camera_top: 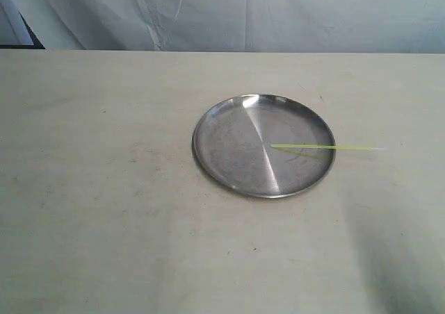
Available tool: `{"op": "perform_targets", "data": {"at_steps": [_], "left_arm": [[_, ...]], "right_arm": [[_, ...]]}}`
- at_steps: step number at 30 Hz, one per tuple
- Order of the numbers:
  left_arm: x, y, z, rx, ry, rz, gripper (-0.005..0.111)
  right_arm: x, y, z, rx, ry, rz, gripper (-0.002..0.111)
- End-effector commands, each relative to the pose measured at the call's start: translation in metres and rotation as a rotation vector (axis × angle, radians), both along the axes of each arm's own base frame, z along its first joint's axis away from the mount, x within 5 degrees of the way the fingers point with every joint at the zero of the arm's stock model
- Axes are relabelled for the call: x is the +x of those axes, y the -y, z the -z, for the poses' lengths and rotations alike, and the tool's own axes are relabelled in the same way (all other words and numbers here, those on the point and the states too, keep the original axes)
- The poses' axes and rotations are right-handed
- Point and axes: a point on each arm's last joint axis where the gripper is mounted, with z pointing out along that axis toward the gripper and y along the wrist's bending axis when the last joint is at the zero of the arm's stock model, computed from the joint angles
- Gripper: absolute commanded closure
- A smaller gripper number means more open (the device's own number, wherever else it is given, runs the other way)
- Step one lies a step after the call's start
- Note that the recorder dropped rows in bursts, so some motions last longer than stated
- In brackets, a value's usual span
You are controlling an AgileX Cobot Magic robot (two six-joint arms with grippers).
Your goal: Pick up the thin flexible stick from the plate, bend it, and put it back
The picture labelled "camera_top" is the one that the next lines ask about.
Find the thin green plastic stick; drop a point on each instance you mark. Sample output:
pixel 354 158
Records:
pixel 317 146

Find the round steel plate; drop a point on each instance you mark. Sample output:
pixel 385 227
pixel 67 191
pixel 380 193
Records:
pixel 232 145

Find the white backdrop cloth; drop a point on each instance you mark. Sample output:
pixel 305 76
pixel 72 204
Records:
pixel 375 26

